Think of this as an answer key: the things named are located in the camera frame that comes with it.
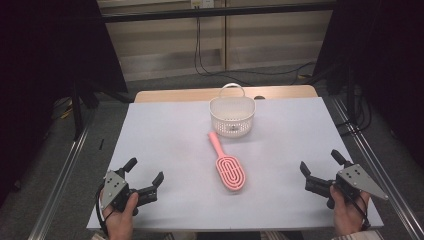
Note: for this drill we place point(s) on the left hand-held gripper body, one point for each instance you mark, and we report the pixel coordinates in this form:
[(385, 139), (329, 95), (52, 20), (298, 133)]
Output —
[(113, 186)]

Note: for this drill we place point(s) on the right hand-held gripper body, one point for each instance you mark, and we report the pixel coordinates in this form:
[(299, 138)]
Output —
[(358, 178)]

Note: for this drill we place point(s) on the pink hairbrush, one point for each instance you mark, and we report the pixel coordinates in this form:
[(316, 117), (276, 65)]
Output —
[(230, 171)]

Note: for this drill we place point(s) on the white perforated plastic basket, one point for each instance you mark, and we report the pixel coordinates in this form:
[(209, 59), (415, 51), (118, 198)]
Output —
[(232, 113)]

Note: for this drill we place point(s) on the person's left hand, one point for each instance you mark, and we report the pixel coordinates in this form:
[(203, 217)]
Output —
[(120, 225)]

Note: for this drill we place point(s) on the person's right hand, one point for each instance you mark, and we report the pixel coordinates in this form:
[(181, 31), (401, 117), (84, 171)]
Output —
[(348, 216)]

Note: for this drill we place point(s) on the small black floor strip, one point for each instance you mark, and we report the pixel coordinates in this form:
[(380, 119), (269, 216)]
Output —
[(101, 144)]

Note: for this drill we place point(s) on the white board sheet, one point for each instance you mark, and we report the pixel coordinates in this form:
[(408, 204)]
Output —
[(166, 140)]

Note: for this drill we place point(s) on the black metal stand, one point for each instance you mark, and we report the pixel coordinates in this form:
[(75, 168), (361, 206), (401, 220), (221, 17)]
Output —
[(77, 110)]

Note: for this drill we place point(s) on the wooden table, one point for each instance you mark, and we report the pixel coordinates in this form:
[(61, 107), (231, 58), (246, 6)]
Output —
[(173, 95)]

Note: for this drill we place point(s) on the black curtain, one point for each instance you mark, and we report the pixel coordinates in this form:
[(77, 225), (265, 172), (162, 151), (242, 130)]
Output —
[(40, 66), (386, 66)]

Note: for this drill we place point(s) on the black horizontal bar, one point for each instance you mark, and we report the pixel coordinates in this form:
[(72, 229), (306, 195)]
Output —
[(213, 12)]

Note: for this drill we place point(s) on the aluminium floor rail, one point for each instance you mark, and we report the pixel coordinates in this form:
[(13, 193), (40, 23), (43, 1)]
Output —
[(383, 173), (63, 173)]

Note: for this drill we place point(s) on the white wall outlet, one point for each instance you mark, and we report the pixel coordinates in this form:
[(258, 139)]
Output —
[(202, 3)]

